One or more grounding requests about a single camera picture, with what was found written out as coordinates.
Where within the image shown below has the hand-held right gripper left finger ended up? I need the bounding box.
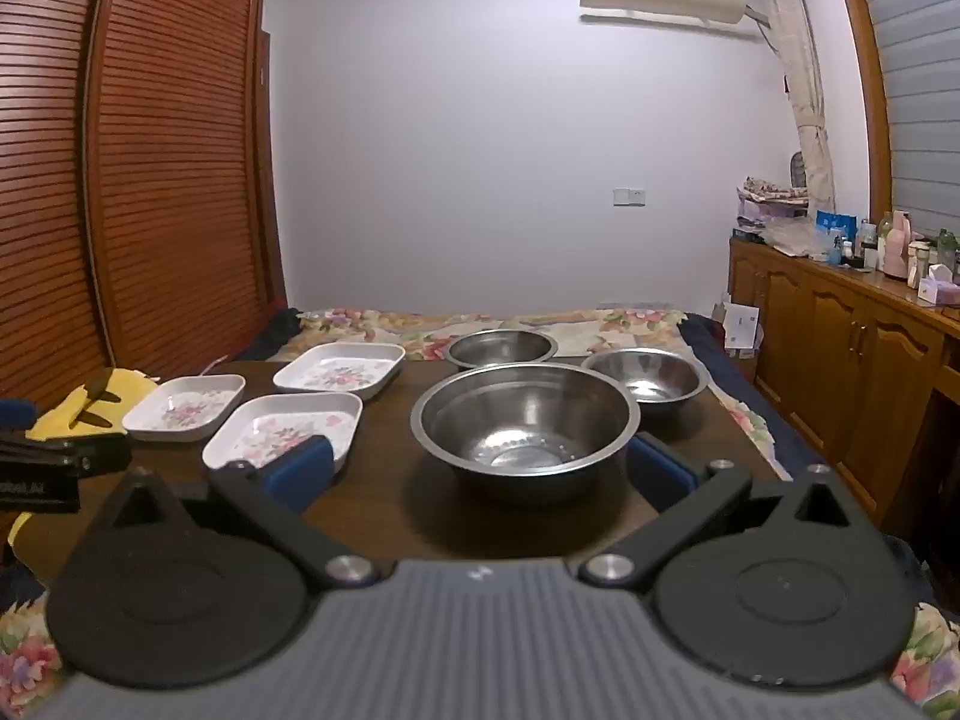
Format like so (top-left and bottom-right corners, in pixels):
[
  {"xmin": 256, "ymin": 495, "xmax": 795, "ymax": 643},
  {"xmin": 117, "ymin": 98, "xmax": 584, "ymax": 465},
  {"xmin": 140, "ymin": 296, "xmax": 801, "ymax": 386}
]
[{"xmin": 111, "ymin": 433, "xmax": 378, "ymax": 591}]

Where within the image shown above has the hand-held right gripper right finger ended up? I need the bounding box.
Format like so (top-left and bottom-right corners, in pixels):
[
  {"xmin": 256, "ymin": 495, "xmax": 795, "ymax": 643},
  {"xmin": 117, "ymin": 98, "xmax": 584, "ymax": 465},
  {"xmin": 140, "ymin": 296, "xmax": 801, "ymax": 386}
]
[{"xmin": 580, "ymin": 435, "xmax": 850, "ymax": 593}]

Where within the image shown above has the white floral rectangular plate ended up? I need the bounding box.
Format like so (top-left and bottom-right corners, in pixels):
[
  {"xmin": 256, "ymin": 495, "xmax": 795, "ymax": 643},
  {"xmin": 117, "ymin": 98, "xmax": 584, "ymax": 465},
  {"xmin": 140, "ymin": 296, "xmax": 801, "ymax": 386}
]
[
  {"xmin": 272, "ymin": 342, "xmax": 407, "ymax": 401},
  {"xmin": 202, "ymin": 392, "xmax": 364, "ymax": 476},
  {"xmin": 122, "ymin": 375, "xmax": 247, "ymax": 443}
]

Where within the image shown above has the shallow steel bowl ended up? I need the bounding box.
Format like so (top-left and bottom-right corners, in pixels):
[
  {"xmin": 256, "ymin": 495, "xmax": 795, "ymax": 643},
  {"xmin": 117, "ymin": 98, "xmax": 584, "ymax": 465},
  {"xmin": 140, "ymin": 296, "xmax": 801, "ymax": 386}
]
[{"xmin": 581, "ymin": 347, "xmax": 712, "ymax": 415}]

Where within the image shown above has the large steel bowl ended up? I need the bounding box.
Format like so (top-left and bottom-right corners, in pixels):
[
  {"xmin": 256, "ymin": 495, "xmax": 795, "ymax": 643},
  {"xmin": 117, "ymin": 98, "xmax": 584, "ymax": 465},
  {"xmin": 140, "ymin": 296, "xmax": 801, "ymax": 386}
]
[{"xmin": 410, "ymin": 362, "xmax": 641, "ymax": 506}]

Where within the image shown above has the deep steel bowl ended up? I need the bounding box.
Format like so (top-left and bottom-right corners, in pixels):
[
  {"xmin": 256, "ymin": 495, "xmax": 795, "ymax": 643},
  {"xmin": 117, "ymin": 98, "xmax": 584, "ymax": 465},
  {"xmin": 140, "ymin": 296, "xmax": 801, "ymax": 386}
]
[{"xmin": 445, "ymin": 328, "xmax": 560, "ymax": 371}]

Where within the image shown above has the yellow plush toy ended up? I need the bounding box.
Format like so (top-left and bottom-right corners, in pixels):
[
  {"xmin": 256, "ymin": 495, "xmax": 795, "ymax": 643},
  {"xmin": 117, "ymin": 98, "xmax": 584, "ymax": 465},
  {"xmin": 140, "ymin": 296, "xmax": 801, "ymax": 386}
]
[{"xmin": 9, "ymin": 367, "xmax": 162, "ymax": 567}]

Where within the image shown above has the navy blanket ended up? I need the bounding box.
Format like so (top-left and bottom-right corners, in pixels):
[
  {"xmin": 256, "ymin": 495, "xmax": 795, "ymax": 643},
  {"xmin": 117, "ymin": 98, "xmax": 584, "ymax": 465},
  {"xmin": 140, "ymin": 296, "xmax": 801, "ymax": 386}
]
[{"xmin": 679, "ymin": 313, "xmax": 820, "ymax": 482}]

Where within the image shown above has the dark cloth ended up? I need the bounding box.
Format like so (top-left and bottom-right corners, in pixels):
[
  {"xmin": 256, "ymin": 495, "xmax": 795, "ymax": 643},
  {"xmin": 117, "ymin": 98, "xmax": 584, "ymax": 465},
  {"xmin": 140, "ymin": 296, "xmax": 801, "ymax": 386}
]
[{"xmin": 232, "ymin": 307, "xmax": 302, "ymax": 361}]

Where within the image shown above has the floral blanket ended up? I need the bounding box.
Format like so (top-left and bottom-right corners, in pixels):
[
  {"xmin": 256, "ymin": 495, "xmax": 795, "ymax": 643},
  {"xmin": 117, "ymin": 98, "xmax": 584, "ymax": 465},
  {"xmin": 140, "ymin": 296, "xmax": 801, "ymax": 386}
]
[{"xmin": 0, "ymin": 306, "xmax": 960, "ymax": 720}]

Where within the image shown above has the white paper bag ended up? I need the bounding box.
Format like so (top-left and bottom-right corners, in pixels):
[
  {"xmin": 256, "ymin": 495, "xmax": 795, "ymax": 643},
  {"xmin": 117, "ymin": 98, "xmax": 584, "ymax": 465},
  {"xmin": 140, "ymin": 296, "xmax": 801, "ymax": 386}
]
[{"xmin": 721, "ymin": 302, "xmax": 761, "ymax": 354}]

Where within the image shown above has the wooden sideboard cabinet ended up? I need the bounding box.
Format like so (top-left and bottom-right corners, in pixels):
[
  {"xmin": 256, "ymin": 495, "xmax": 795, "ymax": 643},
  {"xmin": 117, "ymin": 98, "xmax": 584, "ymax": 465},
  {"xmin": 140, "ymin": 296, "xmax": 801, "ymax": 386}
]
[{"xmin": 726, "ymin": 235, "xmax": 960, "ymax": 541}]

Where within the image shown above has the wooden louvered wardrobe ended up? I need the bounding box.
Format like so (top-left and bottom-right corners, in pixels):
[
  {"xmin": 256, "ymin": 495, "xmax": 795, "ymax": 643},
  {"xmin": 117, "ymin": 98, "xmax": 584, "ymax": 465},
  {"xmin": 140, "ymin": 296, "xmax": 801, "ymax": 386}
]
[{"xmin": 0, "ymin": 0, "xmax": 295, "ymax": 410}]

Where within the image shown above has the pile of folded cloths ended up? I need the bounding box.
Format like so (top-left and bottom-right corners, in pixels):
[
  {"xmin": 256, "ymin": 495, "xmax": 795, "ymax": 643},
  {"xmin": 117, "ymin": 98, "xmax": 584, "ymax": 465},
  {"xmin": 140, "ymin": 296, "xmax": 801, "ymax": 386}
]
[{"xmin": 737, "ymin": 176, "xmax": 812, "ymax": 232}]

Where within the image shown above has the pink thermos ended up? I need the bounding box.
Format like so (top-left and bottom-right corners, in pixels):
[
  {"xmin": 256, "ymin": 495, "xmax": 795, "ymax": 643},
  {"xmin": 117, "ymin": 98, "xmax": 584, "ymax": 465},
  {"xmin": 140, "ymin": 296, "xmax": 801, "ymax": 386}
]
[{"xmin": 885, "ymin": 211, "xmax": 913, "ymax": 277}]

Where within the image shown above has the purple tissue box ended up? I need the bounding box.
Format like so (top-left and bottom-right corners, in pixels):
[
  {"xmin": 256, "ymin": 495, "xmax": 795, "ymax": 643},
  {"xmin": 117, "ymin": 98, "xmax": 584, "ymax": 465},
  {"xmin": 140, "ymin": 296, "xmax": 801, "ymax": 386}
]
[{"xmin": 919, "ymin": 268, "xmax": 960, "ymax": 307}]

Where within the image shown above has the beige patterned curtain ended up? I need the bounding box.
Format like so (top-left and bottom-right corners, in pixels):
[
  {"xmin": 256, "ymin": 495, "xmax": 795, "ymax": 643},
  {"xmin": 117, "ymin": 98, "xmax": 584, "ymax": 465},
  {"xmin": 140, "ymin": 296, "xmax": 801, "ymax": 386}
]
[{"xmin": 746, "ymin": 0, "xmax": 838, "ymax": 220}]

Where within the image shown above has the grey window blind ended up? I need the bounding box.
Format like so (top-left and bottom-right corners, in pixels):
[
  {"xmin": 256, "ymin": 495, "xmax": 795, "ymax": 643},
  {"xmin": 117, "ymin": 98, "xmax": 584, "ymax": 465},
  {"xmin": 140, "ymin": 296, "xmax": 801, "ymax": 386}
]
[{"xmin": 855, "ymin": 0, "xmax": 960, "ymax": 242}]

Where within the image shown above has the wooden window frame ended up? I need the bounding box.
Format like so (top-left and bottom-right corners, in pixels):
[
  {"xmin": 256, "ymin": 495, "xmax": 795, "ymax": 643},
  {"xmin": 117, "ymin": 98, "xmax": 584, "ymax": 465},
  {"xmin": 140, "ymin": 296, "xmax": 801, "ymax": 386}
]
[{"xmin": 825, "ymin": 0, "xmax": 898, "ymax": 220}]

